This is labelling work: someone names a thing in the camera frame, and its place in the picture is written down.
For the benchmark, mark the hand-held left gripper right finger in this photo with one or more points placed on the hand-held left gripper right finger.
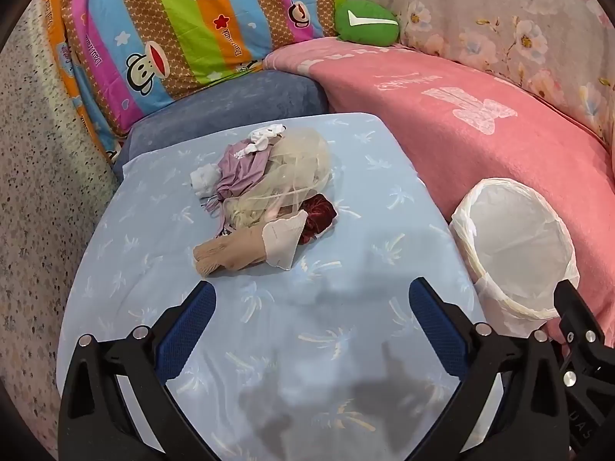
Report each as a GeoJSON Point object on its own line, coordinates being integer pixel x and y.
{"type": "Point", "coordinates": [435, 326]}

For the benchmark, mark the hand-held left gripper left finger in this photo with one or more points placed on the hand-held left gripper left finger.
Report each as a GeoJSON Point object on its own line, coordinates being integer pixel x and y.
{"type": "Point", "coordinates": [192, 317]}

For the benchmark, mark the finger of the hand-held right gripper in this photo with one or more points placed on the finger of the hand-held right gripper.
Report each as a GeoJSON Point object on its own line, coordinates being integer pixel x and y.
{"type": "Point", "coordinates": [579, 317]}

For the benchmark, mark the beige stocking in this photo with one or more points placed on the beige stocking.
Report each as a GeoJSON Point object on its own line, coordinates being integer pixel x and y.
{"type": "Point", "coordinates": [230, 249]}

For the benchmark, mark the white bin with plastic liner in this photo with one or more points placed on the white bin with plastic liner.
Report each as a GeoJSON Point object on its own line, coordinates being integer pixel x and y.
{"type": "Point", "coordinates": [514, 230]}

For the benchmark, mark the small white cloth piece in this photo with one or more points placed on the small white cloth piece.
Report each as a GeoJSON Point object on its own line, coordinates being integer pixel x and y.
{"type": "Point", "coordinates": [202, 180]}

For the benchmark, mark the purple cloth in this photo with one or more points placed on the purple cloth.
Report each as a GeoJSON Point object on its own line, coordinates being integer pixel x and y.
{"type": "Point", "coordinates": [240, 168]}

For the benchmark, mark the dark red velvet scrunchie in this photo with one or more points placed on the dark red velvet scrunchie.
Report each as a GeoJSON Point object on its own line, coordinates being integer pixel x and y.
{"type": "Point", "coordinates": [319, 213]}

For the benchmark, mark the cream mesh net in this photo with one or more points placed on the cream mesh net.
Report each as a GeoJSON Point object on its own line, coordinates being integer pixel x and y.
{"type": "Point", "coordinates": [298, 168]}

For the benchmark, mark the pink blanket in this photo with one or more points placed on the pink blanket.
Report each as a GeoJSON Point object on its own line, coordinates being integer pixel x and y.
{"type": "Point", "coordinates": [456, 129]}

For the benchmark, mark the blue-grey cushion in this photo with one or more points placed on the blue-grey cushion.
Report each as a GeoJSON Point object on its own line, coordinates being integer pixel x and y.
{"type": "Point", "coordinates": [216, 101]}

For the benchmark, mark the striped monkey print quilt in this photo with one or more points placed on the striped monkey print quilt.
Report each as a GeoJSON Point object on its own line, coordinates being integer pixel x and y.
{"type": "Point", "coordinates": [168, 19]}

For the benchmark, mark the green plush cushion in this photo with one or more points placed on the green plush cushion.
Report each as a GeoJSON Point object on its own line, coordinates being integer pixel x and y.
{"type": "Point", "coordinates": [370, 29]}

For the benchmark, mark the floral print blanket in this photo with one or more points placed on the floral print blanket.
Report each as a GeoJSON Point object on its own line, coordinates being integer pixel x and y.
{"type": "Point", "coordinates": [480, 9]}

